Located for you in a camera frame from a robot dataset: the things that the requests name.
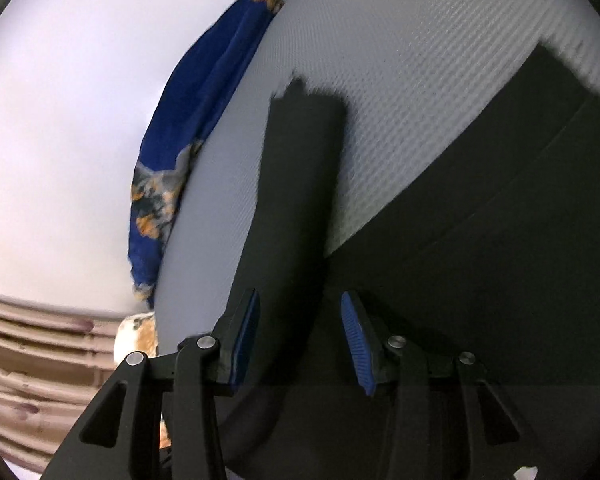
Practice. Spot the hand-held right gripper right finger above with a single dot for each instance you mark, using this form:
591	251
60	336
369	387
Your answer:
357	342

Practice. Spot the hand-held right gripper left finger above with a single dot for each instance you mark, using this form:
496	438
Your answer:
245	342

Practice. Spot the black pants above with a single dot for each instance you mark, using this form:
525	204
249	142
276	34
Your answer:
480	210

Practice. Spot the beige striped cloth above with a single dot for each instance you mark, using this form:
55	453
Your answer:
35	360

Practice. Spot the blue floral blanket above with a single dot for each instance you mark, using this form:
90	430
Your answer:
205	85

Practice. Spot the grey mesh mat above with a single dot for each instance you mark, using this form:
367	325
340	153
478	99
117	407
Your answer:
380	60

